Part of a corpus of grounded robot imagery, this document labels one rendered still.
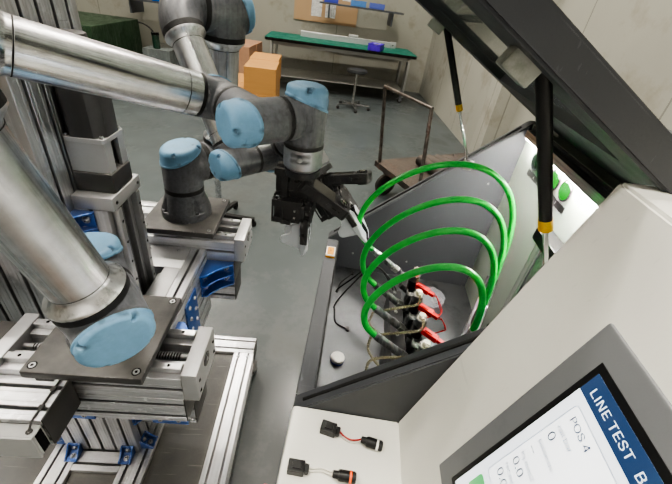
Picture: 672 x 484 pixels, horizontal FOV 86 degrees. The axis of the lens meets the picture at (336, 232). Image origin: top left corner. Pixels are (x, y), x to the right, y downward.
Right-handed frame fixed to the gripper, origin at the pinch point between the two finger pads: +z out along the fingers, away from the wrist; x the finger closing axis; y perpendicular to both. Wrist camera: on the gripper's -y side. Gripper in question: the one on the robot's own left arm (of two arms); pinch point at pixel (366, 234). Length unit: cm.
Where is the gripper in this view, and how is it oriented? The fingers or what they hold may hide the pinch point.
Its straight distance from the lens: 92.1
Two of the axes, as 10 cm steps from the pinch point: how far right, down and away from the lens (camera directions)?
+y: -8.1, 4.4, 3.8
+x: -2.6, 3.1, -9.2
